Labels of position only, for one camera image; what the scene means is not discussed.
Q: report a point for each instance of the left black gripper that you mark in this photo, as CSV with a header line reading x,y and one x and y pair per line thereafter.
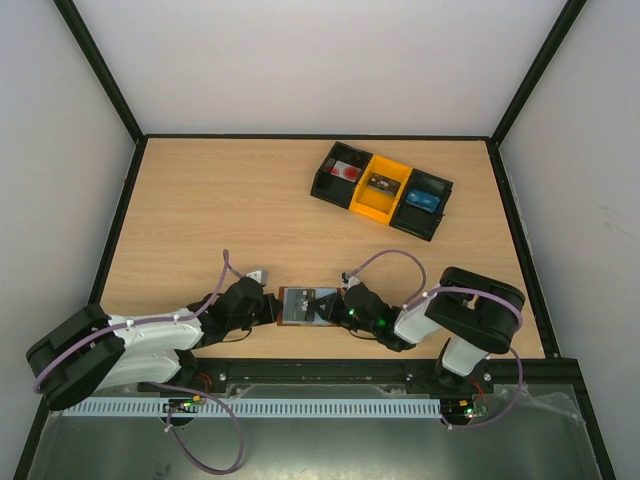
x,y
270,314

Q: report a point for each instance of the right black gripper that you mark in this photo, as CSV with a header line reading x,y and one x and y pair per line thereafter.
x,y
345,308

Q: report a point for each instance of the brown leather card holder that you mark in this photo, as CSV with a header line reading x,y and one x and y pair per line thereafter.
x,y
319,306

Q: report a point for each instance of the dark credit card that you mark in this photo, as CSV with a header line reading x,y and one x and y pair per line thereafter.
x,y
297,306

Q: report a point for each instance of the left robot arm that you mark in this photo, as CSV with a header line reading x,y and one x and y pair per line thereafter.
x,y
92,351

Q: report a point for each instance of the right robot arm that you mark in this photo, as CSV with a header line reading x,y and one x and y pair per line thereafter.
x,y
481,314

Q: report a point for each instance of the dark card in yellow bin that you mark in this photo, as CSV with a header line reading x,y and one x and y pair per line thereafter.
x,y
383,184

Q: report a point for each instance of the red white card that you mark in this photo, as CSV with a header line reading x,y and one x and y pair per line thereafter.
x,y
342,170

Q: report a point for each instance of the blue card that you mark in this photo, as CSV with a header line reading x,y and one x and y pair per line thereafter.
x,y
422,200

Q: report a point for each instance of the yellow bin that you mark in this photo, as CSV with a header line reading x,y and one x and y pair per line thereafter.
x,y
378,192

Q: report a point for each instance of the black bin left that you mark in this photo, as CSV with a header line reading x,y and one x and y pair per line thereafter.
x,y
336,179

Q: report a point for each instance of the black bin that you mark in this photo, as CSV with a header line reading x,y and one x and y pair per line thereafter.
x,y
415,221
336,179

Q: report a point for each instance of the black bin right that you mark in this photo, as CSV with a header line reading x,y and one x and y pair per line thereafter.
x,y
415,221

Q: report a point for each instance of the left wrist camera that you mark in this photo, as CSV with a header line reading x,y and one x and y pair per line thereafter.
x,y
260,276

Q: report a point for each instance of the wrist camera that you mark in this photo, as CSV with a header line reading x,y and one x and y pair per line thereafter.
x,y
350,277
260,276

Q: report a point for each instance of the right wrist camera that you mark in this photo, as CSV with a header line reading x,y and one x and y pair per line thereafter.
x,y
350,277

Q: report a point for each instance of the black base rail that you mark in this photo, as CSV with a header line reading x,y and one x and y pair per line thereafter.
x,y
415,376

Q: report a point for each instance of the blue slotted cable duct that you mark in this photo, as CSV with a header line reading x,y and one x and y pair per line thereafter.
x,y
266,408

